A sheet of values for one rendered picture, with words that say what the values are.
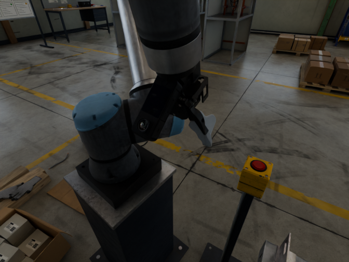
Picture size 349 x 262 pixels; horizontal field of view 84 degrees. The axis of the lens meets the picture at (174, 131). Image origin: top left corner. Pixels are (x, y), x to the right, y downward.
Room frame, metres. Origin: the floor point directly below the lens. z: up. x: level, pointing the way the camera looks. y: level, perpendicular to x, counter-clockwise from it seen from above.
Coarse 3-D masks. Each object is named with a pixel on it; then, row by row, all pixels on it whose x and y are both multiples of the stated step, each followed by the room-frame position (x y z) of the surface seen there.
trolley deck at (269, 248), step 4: (264, 244) 0.22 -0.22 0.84; (268, 244) 0.22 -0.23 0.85; (272, 244) 0.22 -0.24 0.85; (264, 248) 0.21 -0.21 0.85; (268, 248) 0.21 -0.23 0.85; (272, 248) 0.21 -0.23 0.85; (276, 248) 0.21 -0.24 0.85; (260, 252) 0.22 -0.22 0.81; (264, 252) 0.20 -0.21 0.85; (268, 252) 0.20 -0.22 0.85; (272, 252) 0.20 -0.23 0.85; (260, 256) 0.20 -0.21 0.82; (264, 256) 0.19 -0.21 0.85; (268, 256) 0.19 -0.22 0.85; (272, 256) 0.19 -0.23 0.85; (296, 256) 0.19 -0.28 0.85; (260, 260) 0.19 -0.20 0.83; (264, 260) 0.19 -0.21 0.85; (268, 260) 0.19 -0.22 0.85; (272, 260) 0.19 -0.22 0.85; (296, 260) 0.19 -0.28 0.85; (300, 260) 0.19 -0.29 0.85; (304, 260) 0.19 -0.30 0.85
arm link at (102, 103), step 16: (96, 96) 0.56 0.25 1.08; (112, 96) 0.55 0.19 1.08; (80, 112) 0.48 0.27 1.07; (96, 112) 0.47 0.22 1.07; (112, 112) 0.48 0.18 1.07; (128, 112) 0.50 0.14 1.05; (80, 128) 0.45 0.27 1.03; (96, 128) 0.45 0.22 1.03; (112, 128) 0.46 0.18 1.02; (128, 128) 0.47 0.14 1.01; (96, 144) 0.45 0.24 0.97; (112, 144) 0.46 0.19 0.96; (128, 144) 0.48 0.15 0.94
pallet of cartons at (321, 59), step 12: (312, 60) 3.44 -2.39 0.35; (324, 60) 3.39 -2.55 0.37; (336, 60) 3.36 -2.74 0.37; (348, 60) 3.33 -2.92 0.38; (312, 72) 3.11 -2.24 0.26; (324, 72) 3.03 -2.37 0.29; (336, 72) 2.99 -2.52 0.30; (348, 72) 2.89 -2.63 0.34; (300, 84) 3.11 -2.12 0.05; (312, 84) 3.05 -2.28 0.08; (324, 84) 2.99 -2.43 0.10; (336, 84) 2.92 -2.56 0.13; (348, 84) 2.85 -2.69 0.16
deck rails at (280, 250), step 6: (288, 234) 0.21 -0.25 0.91; (288, 240) 0.20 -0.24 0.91; (282, 246) 0.21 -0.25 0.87; (288, 246) 0.19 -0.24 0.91; (276, 252) 0.20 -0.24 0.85; (282, 252) 0.19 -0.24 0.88; (288, 252) 0.18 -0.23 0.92; (276, 258) 0.19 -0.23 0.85; (282, 258) 0.18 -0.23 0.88; (288, 258) 0.19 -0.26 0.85; (294, 258) 0.19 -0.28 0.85
